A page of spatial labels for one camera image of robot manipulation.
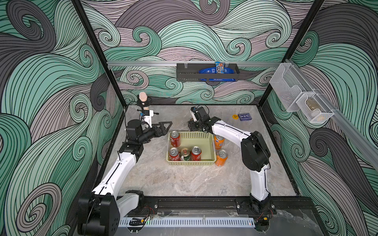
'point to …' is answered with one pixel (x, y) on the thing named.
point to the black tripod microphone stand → (147, 103)
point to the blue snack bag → (213, 71)
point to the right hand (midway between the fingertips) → (195, 122)
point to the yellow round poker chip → (235, 116)
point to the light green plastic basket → (205, 140)
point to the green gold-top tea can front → (185, 155)
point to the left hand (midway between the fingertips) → (167, 122)
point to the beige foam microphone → (142, 96)
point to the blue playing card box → (244, 116)
